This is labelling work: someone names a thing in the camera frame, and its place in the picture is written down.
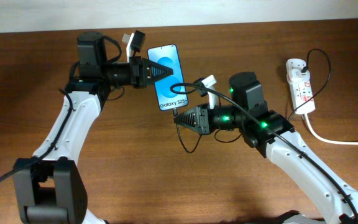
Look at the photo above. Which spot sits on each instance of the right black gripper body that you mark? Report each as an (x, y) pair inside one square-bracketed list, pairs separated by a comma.
[(212, 115)]

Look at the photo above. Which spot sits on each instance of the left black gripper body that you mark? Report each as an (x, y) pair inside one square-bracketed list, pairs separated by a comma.
[(134, 71)]

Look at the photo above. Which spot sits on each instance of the blue screen Galaxy smartphone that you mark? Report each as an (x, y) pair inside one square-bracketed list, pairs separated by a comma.
[(168, 56)]

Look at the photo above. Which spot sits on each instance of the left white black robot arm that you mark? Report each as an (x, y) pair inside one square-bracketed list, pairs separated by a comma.
[(48, 185)]

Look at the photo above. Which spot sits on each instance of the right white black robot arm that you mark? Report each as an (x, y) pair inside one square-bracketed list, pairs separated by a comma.
[(275, 138)]

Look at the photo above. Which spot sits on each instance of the white USB charger plug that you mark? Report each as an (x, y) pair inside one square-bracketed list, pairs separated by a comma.
[(295, 76)]

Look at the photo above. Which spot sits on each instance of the white power strip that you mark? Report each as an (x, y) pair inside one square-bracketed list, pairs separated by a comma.
[(300, 92)]

